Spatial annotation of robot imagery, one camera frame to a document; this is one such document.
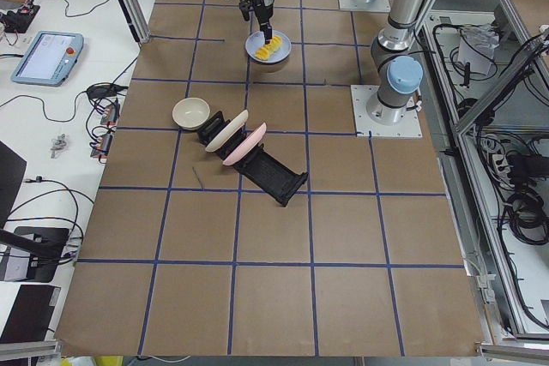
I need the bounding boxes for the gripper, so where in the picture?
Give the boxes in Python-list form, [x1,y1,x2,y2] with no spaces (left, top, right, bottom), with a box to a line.
[238,0,275,44]

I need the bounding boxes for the blue plate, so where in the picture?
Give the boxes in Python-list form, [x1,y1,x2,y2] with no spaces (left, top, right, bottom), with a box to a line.
[244,30,292,64]

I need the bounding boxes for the bread loaf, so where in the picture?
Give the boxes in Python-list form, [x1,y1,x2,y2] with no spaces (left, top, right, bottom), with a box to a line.
[254,35,283,61]

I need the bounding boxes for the cream plate in rack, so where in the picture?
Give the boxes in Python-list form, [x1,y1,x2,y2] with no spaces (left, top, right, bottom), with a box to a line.
[205,110,249,153]

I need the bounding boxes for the pink plate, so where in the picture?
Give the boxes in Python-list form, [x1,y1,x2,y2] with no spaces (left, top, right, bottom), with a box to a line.
[222,123,267,166]

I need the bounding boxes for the cream bowl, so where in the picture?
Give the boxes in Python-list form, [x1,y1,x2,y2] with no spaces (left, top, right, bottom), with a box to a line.
[172,97,210,130]

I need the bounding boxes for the black dish rack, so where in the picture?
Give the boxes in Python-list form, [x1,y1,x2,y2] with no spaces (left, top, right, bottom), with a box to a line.
[197,111,309,207]

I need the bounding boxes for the teach pendant near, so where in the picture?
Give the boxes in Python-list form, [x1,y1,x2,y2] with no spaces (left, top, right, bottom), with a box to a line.
[10,31,84,87]

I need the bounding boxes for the black monitor stand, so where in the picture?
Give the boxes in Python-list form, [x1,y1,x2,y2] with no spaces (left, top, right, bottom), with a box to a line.
[1,226,69,283]

